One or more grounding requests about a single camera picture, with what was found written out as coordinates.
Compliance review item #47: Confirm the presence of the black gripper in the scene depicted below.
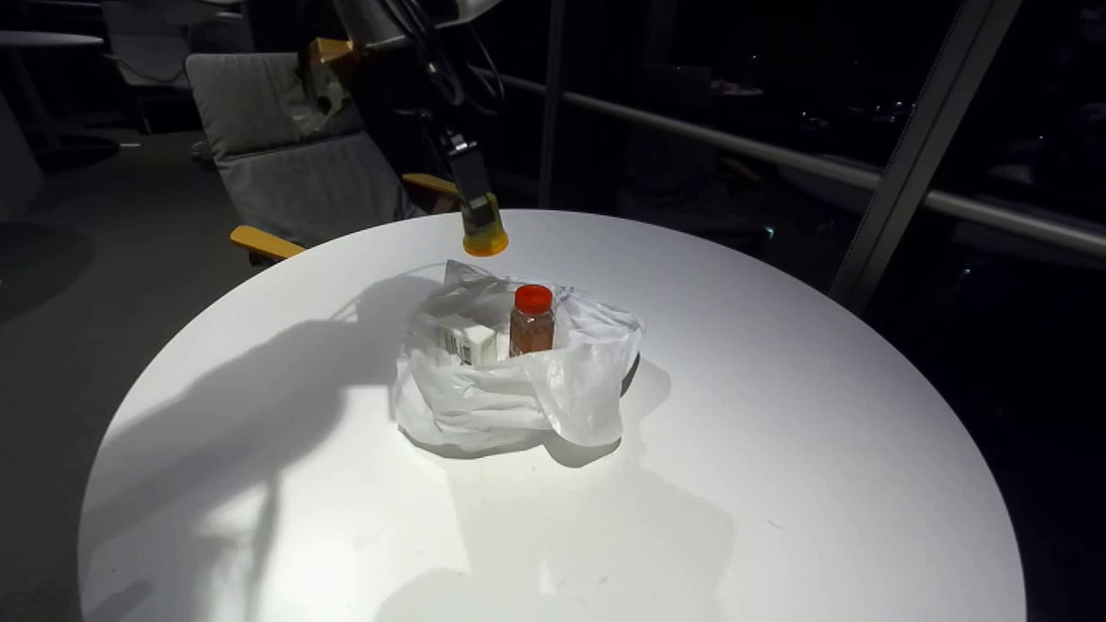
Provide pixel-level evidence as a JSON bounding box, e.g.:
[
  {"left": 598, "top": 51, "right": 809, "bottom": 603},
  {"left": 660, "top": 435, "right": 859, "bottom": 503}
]
[{"left": 342, "top": 40, "right": 496, "bottom": 222}]

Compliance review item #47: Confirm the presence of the slanted metal window post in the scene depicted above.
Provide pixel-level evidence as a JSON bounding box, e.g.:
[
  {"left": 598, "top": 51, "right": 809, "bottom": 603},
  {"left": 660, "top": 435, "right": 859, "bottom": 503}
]
[{"left": 824, "top": 0, "right": 1025, "bottom": 316}]

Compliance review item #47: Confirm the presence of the grey background chair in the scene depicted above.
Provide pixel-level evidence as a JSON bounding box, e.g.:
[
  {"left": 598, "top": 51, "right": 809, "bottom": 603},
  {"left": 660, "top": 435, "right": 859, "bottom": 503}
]
[{"left": 99, "top": 0, "right": 193, "bottom": 94}]

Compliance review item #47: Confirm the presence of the thin vertical metal post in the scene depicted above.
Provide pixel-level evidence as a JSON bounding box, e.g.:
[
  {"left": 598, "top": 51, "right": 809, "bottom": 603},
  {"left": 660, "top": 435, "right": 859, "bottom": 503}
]
[{"left": 539, "top": 0, "right": 578, "bottom": 201}]

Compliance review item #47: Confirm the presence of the small yellow container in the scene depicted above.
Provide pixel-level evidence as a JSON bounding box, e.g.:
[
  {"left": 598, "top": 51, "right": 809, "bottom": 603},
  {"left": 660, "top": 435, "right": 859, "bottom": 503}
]
[{"left": 459, "top": 191, "right": 513, "bottom": 258}]

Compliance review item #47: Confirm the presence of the white plastic bag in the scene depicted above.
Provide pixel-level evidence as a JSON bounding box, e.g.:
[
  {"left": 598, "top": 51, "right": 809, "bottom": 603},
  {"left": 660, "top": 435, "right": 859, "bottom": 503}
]
[{"left": 387, "top": 256, "right": 647, "bottom": 459}]

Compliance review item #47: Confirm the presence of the round dark background table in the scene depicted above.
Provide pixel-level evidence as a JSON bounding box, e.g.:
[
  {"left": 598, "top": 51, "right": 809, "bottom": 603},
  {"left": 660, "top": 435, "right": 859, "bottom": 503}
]
[{"left": 0, "top": 29, "right": 107, "bottom": 51}]

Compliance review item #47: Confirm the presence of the horizontal metal railing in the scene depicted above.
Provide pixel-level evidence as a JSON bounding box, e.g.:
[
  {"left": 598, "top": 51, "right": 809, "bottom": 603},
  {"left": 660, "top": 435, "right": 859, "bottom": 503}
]
[{"left": 471, "top": 65, "right": 1106, "bottom": 263}]

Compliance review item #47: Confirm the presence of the red-capped spice jar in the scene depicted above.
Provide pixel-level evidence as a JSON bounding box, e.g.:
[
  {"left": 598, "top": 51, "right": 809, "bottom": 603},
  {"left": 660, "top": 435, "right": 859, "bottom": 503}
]
[{"left": 506, "top": 282, "right": 564, "bottom": 356}]

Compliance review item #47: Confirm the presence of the grey armchair with wooden armrests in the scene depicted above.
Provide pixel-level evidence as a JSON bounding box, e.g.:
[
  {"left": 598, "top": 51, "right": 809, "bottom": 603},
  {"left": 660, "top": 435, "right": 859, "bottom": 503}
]
[{"left": 184, "top": 45, "right": 486, "bottom": 268}]

